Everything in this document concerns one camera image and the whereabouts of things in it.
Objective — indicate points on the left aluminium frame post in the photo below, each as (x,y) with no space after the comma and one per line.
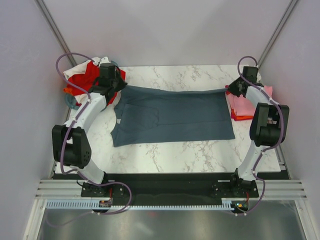
(53,26)

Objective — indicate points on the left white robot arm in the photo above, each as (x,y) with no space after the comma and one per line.
(71,147)

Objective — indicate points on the teal laundry basket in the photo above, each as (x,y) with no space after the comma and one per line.
(71,102)

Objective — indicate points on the right aluminium frame post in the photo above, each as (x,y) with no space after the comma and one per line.
(277,31)

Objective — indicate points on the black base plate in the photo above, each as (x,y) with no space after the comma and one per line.
(157,189)

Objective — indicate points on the folded pink t shirt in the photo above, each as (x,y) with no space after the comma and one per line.
(243,105)

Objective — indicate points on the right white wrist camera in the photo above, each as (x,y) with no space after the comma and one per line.
(259,77)

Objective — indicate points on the white t shirt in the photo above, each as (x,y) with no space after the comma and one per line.
(77,70)

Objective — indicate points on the grey-blue t shirt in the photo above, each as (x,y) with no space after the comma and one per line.
(146,115)

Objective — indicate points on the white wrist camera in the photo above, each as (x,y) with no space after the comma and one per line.
(259,77)
(97,61)

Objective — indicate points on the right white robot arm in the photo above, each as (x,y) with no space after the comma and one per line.
(269,124)

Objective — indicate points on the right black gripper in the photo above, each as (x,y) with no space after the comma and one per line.
(232,88)

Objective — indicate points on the red t shirt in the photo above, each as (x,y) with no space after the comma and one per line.
(81,79)

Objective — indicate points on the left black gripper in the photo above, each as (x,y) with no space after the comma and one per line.
(122,83)

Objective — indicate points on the aluminium frame post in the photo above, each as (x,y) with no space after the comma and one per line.
(53,26)
(277,31)

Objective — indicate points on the white slotted cable duct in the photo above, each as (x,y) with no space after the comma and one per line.
(99,205)

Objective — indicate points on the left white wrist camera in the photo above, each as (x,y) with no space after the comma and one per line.
(97,61)

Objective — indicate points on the aluminium rail profile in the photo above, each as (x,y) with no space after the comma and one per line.
(69,189)

